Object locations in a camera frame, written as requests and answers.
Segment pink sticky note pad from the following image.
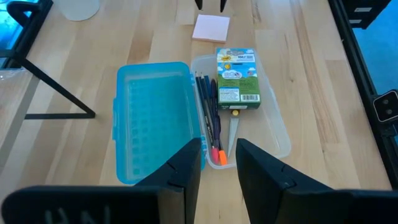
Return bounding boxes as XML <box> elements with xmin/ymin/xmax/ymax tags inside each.
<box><xmin>191</xmin><ymin>13</ymin><xmax>231</xmax><ymax>44</ymax></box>

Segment black box with white labels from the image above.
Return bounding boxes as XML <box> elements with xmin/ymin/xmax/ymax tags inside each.
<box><xmin>340</xmin><ymin>0</ymin><xmax>393</xmax><ymax>30</ymax></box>

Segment white plant pot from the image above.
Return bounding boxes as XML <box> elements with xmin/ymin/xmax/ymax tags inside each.
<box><xmin>52</xmin><ymin>0</ymin><xmax>101</xmax><ymax>22</ymax></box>

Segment translucent pencil case blue lid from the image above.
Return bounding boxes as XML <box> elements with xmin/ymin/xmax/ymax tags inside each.
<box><xmin>111</xmin><ymin>54</ymin><xmax>292</xmax><ymax>185</ymax></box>

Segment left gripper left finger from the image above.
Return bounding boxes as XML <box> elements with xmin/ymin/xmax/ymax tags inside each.
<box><xmin>1</xmin><ymin>138</ymin><xmax>203</xmax><ymax>224</ymax></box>

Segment dark blue pencil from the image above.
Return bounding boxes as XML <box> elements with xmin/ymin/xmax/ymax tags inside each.
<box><xmin>200</xmin><ymin>73</ymin><xmax>218</xmax><ymax>147</ymax></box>

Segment orange-capped marker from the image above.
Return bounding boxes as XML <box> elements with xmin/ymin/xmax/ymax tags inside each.
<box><xmin>217</xmin><ymin>136</ymin><xmax>229</xmax><ymax>166</ymax></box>

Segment black rig frame bar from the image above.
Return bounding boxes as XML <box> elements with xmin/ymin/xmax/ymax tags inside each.
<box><xmin>327</xmin><ymin>0</ymin><xmax>398</xmax><ymax>191</ymax></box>

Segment green crayon box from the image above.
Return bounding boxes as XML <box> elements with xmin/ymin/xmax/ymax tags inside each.
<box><xmin>215</xmin><ymin>47</ymin><xmax>262</xmax><ymax>111</ymax></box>

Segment purple pen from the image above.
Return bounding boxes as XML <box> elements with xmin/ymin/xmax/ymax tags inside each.
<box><xmin>210</xmin><ymin>78</ymin><xmax>223</xmax><ymax>151</ymax></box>

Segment black metal shelf leg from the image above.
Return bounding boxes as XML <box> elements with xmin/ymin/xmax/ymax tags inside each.
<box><xmin>6</xmin><ymin>0</ymin><xmax>96</xmax><ymax>121</ymax></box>

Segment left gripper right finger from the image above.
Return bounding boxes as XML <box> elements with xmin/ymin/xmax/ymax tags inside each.
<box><xmin>235</xmin><ymin>138</ymin><xmax>398</xmax><ymax>224</ymax></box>

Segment pens and markers bundle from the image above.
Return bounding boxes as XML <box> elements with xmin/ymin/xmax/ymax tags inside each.
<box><xmin>194</xmin><ymin>71</ymin><xmax>220</xmax><ymax>165</ymax></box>

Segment table-level camera box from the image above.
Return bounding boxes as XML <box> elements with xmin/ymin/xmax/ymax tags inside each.
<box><xmin>372</xmin><ymin>89</ymin><xmax>398</xmax><ymax>123</ymax></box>

